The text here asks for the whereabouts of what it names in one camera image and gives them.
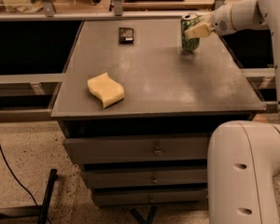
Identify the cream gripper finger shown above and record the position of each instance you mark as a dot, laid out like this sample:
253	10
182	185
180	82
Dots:
200	30
206	17

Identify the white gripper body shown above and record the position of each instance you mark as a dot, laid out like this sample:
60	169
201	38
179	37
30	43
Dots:
221	20

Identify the green soda can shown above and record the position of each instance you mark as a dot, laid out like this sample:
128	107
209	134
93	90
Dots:
189	20

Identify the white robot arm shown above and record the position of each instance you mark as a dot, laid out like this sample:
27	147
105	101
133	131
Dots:
244	156

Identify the small black packet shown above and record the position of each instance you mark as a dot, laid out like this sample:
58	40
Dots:
125	35

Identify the cardboard box with snacks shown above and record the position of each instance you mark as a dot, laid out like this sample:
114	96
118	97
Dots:
260	118

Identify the yellow wavy sponge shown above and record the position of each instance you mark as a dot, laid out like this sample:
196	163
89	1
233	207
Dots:
107	90

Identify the top grey drawer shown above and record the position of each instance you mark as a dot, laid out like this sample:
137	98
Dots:
136	148

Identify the grey drawer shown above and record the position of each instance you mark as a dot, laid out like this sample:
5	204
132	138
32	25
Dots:
149	196
125	178
136	148

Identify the grey drawer cabinet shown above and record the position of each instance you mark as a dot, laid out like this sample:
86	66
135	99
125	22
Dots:
166	90

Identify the middle grey drawer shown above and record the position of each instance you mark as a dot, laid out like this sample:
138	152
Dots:
125	178

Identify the bottom grey drawer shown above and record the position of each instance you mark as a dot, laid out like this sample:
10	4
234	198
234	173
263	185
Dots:
149	196

